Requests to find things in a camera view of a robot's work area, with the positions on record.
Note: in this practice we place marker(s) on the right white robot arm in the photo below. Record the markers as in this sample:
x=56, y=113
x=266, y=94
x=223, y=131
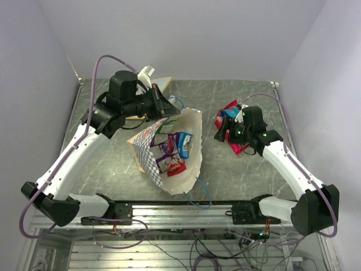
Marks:
x=316, y=205

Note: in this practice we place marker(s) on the blue checkered paper bag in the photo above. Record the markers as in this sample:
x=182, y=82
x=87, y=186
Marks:
x=189, y=121

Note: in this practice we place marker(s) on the aluminium frame rail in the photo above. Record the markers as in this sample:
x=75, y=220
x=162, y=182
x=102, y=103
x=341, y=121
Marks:
x=161, y=217

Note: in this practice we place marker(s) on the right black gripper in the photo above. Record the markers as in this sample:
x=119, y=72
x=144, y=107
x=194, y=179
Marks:
x=228, y=123

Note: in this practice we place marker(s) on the green snack pack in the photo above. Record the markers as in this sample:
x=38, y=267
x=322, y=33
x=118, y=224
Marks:
x=164, y=126

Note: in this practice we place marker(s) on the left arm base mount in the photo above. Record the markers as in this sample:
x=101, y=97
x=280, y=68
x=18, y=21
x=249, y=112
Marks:
x=118, y=213

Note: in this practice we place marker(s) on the red snack pack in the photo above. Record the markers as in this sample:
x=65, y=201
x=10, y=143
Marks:
x=176, y=168

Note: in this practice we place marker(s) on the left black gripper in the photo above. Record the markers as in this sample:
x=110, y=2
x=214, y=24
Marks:
x=162, y=105

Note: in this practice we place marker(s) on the blue white snack pack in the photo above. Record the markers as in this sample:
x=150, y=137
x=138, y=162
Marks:
x=183, y=141

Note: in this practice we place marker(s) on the pink snack bag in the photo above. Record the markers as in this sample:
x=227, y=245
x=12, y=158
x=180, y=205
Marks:
x=237, y=149

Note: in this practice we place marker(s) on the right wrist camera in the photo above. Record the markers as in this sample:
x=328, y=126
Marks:
x=239, y=117

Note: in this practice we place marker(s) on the blue snack bag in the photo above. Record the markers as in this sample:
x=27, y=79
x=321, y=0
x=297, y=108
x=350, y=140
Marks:
x=230, y=112

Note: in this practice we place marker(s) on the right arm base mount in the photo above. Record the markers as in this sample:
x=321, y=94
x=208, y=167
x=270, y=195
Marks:
x=249, y=213

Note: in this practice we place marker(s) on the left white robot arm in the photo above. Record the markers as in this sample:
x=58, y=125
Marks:
x=128, y=95

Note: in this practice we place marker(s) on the purple snack pack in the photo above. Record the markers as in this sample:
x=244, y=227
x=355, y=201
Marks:
x=165, y=153

